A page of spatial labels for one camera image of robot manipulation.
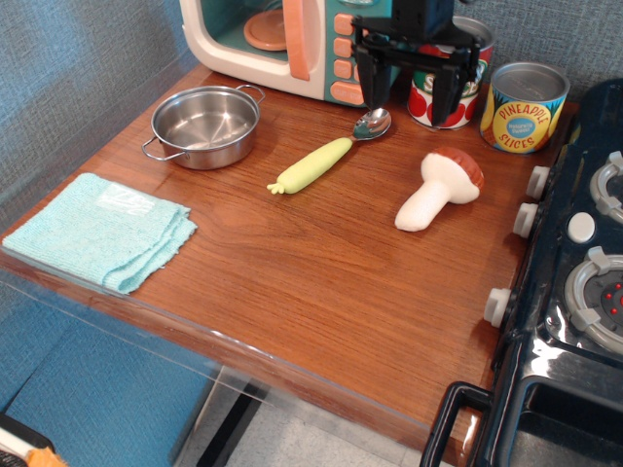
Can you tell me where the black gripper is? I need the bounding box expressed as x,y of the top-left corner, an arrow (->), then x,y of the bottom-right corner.
352,1 -> 481,126

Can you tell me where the plush white brown mushroom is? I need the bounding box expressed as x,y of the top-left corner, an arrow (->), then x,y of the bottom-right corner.
394,147 -> 485,232

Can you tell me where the tomato sauce can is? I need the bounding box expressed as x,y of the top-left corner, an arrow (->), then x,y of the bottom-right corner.
407,16 -> 495,129

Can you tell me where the toy teal microwave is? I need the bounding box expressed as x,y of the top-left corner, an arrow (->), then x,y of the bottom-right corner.
180,0 -> 392,107

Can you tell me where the pineapple slices can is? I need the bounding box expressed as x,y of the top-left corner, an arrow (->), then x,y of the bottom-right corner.
480,61 -> 570,155

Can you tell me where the orange microwave plate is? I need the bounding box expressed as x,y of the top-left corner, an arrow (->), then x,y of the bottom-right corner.
243,9 -> 286,52

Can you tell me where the small steel pot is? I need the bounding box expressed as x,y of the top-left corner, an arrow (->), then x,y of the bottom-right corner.
141,84 -> 266,170

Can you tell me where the light blue folded cloth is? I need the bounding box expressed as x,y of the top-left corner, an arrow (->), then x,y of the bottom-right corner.
2,173 -> 198,295

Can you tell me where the black toy stove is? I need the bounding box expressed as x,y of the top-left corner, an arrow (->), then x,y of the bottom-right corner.
421,79 -> 622,466

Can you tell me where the orange object bottom left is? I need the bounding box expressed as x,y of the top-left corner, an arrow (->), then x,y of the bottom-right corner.
25,448 -> 68,467

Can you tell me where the spoon with green handle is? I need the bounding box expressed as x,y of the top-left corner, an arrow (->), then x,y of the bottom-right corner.
267,108 -> 392,195

